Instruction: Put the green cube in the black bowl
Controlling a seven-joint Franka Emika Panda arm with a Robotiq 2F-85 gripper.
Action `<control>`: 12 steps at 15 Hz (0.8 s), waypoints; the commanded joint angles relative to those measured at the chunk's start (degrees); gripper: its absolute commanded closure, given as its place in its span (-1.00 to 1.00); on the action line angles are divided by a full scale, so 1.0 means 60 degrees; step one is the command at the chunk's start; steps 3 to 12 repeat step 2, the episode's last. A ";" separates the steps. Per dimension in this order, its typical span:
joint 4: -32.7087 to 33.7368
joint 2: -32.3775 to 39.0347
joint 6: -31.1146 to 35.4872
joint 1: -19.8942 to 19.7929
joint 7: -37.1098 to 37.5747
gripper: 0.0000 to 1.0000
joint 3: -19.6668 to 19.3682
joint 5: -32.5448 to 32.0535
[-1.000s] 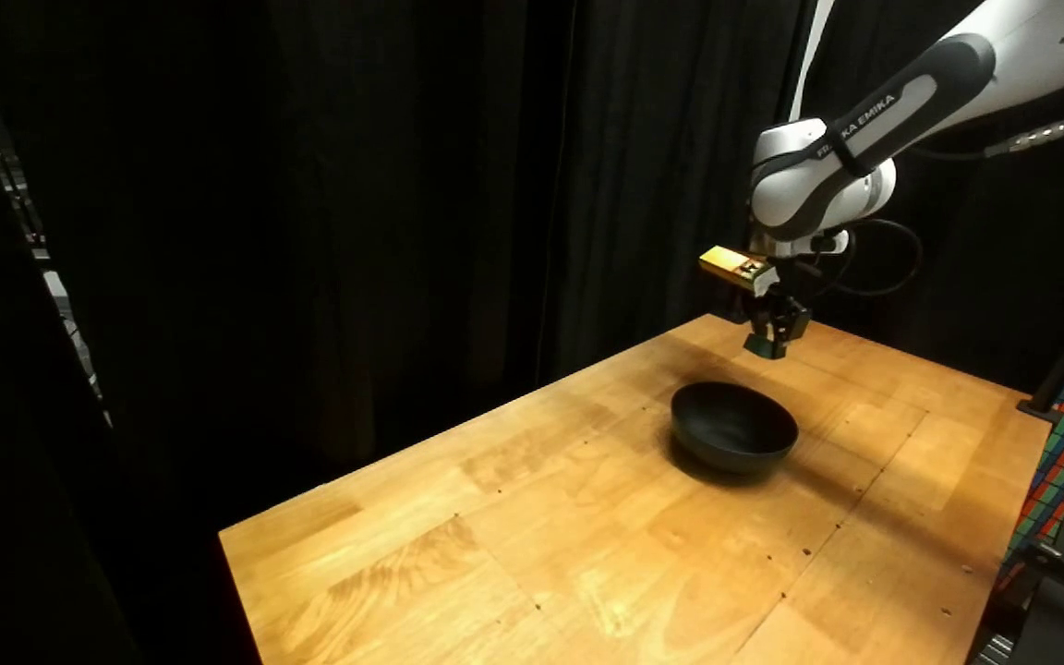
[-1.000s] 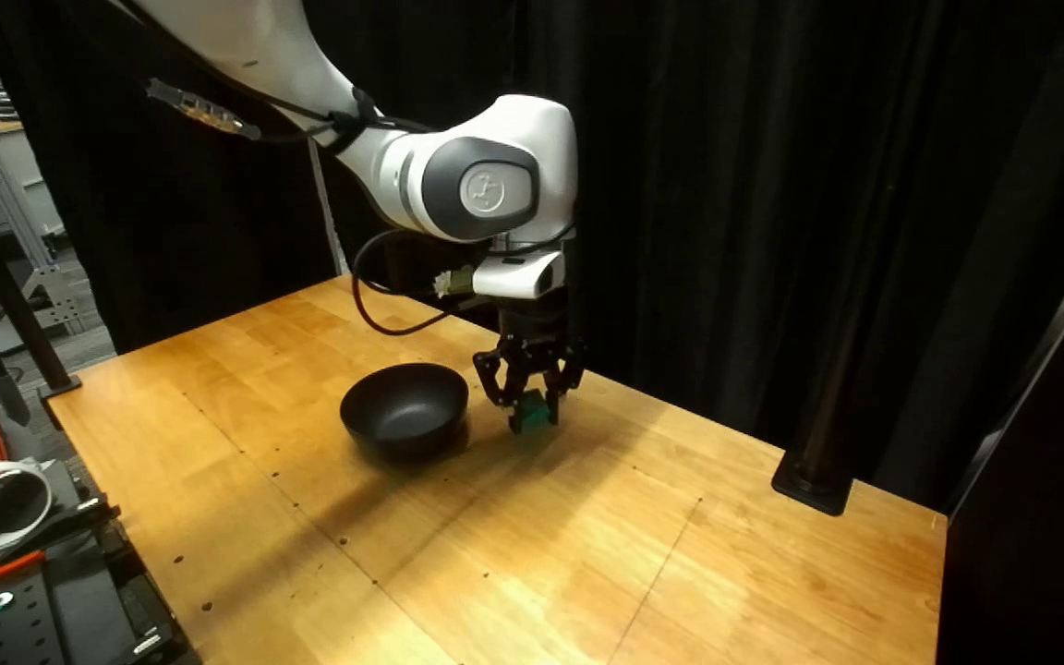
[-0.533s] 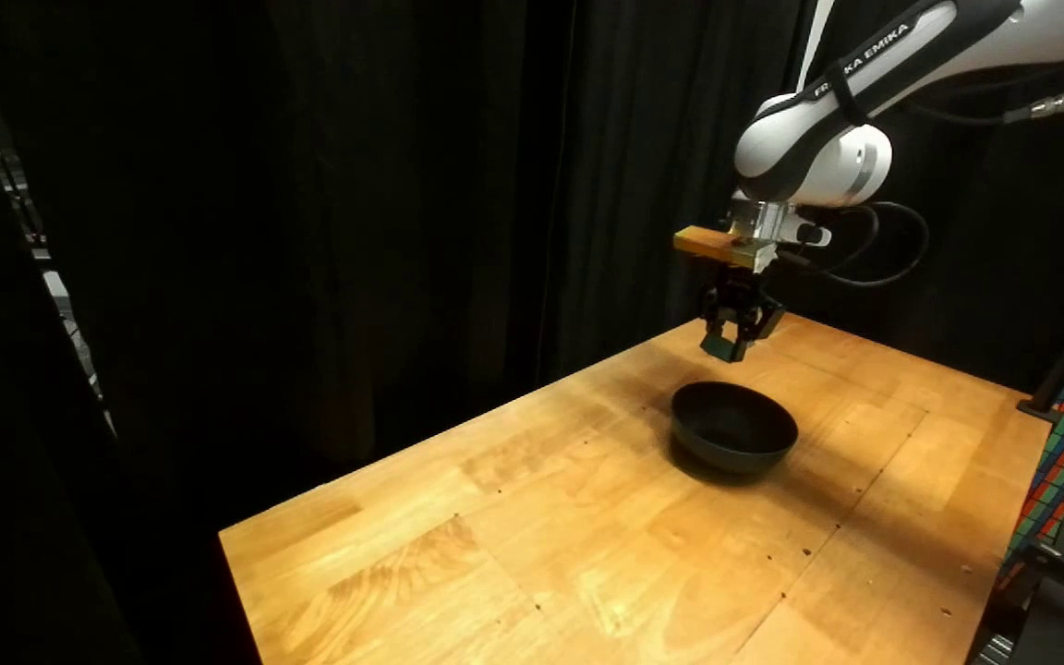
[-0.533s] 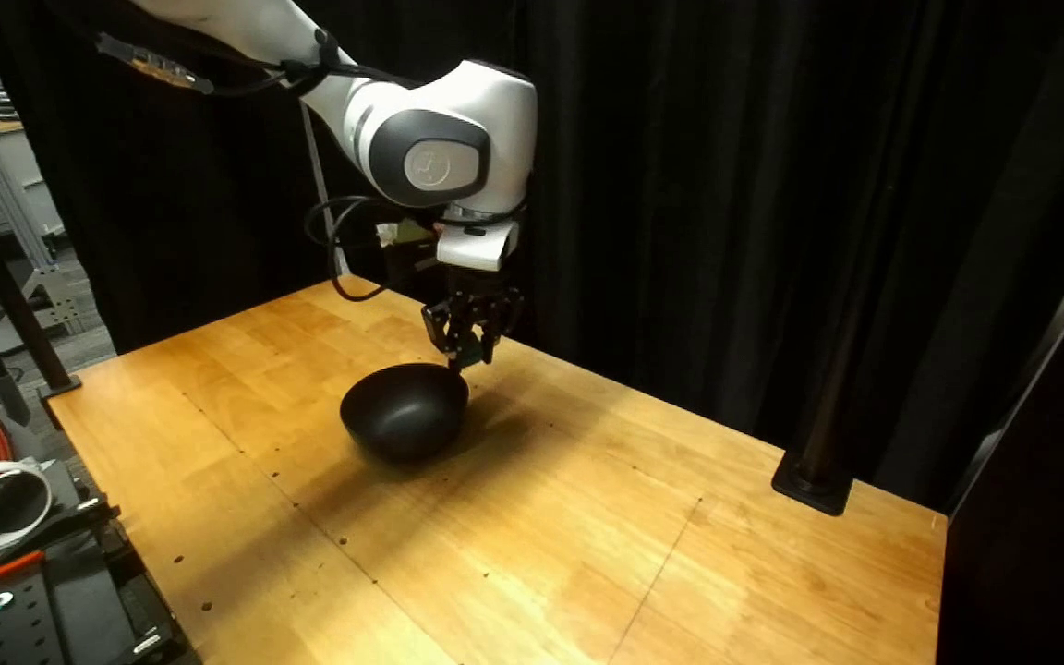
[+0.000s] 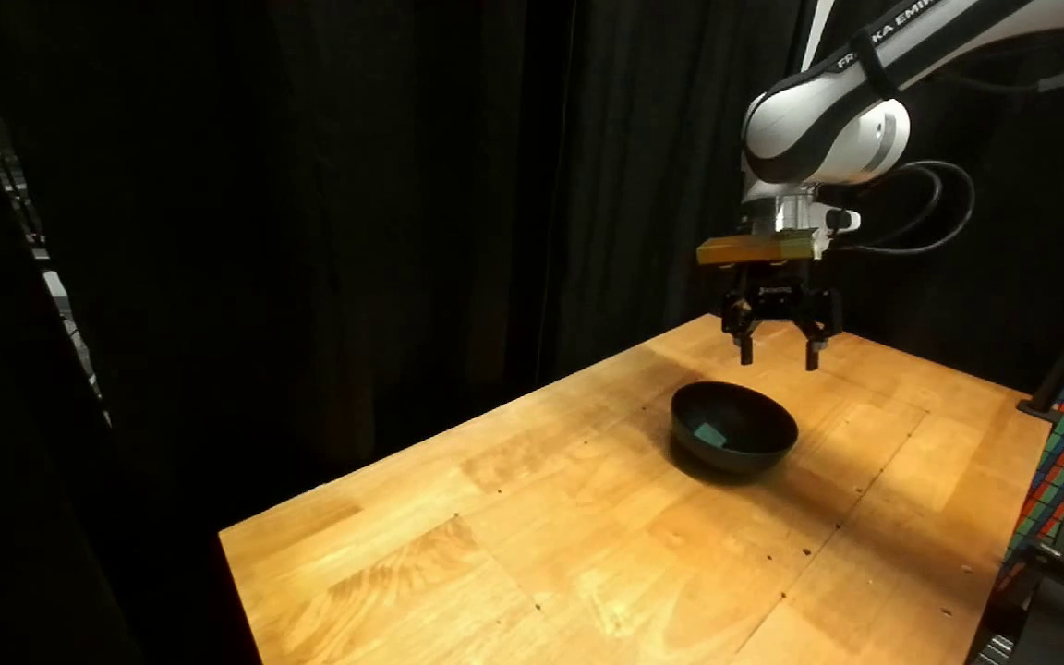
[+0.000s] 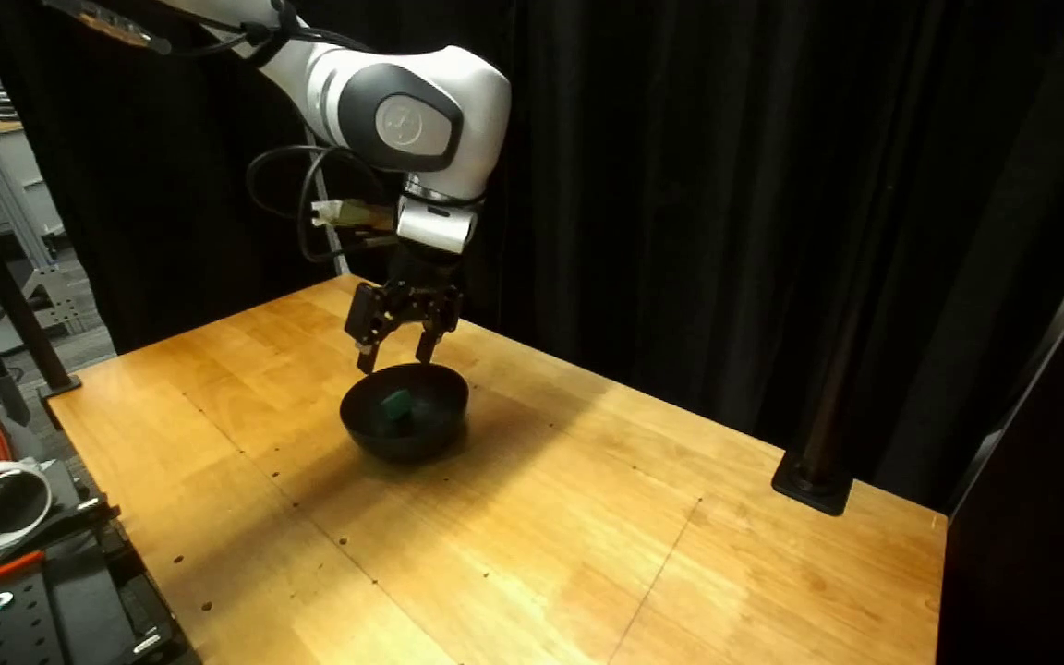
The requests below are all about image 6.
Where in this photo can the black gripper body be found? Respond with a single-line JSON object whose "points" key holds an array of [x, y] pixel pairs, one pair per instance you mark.
{"points": [[408, 297]]}

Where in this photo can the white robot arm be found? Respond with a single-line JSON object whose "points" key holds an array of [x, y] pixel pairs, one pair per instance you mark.
{"points": [[408, 111]]}

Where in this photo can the black bowl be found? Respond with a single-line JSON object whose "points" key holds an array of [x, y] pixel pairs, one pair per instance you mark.
{"points": [[408, 433]]}

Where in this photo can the white thin pole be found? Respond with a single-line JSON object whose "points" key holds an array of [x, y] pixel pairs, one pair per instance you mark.
{"points": [[332, 243]]}

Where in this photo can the black curtain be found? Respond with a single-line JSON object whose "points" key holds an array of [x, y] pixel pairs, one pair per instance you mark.
{"points": [[703, 188]]}

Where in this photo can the black tripod leg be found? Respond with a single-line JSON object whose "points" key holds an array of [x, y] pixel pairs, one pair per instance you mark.
{"points": [[16, 297]]}

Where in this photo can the black side panel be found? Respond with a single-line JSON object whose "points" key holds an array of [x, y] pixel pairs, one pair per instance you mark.
{"points": [[1036, 540]]}

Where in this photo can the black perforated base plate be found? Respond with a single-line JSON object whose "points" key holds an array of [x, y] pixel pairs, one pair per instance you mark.
{"points": [[52, 616]]}

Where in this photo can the black post with base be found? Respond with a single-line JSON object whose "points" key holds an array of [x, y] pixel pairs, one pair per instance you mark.
{"points": [[823, 475]]}

